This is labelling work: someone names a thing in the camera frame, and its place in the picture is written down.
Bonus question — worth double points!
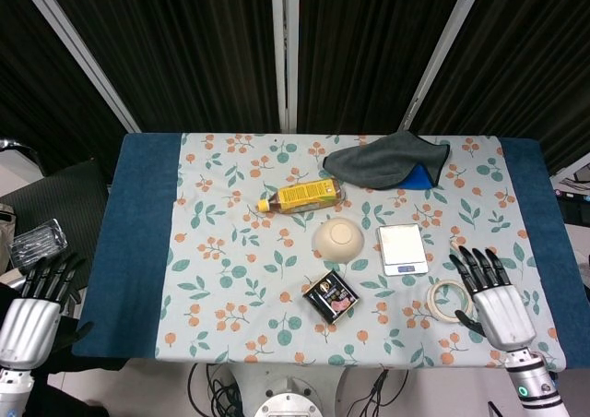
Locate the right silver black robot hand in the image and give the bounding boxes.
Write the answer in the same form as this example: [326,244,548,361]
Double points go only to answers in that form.
[449,245,538,354]

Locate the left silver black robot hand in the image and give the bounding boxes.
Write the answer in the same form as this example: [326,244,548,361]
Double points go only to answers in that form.
[0,253,96,370]

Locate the black luncheon meat can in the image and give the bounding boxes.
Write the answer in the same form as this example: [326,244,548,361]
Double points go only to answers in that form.
[301,268,361,324]

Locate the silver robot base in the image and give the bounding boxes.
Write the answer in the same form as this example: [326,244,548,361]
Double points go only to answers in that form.
[253,377,324,417]

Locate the silver digital kitchen scale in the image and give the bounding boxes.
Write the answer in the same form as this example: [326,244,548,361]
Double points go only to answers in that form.
[375,222,429,278]

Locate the floral orange green tablecloth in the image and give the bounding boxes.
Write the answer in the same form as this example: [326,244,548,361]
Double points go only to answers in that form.
[154,132,569,373]

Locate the white masking tape roll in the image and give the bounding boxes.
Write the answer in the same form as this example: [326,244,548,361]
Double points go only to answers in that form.
[426,279,475,321]

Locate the blue table cover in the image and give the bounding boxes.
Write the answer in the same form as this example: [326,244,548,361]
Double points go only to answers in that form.
[71,133,590,373]

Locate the blue cloth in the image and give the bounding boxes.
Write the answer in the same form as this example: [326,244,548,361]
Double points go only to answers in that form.
[396,162,437,191]

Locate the cream upturned bowl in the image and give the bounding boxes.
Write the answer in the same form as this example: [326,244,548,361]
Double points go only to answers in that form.
[312,217,365,265]

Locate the grey microfibre towel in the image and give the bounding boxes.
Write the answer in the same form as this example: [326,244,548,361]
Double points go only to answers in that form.
[321,130,452,191]

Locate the yellow label tea bottle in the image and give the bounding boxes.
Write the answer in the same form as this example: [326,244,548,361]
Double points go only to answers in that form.
[256,178,347,214]

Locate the black cable bundle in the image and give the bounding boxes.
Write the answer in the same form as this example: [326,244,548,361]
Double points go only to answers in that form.
[345,368,409,417]
[187,363,243,417]

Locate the white frame post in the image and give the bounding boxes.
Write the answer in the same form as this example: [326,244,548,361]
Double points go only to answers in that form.
[270,0,301,135]
[13,0,142,135]
[398,0,490,131]

